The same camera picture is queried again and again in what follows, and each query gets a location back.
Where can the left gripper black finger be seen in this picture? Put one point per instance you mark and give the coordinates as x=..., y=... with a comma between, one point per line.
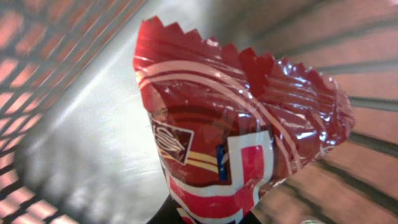
x=168, y=214

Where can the red chocolate bar wrapper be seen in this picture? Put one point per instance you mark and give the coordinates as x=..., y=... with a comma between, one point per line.
x=229, y=125

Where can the grey plastic mesh basket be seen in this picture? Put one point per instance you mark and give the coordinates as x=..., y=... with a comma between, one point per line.
x=76, y=143

